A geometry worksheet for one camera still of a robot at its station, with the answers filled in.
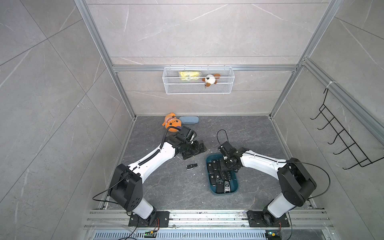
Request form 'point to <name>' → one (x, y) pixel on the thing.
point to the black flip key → (210, 167)
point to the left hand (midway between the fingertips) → (202, 149)
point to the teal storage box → (221, 182)
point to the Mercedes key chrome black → (191, 166)
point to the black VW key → (215, 164)
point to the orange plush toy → (172, 123)
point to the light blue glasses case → (189, 119)
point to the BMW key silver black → (227, 187)
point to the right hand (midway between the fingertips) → (223, 166)
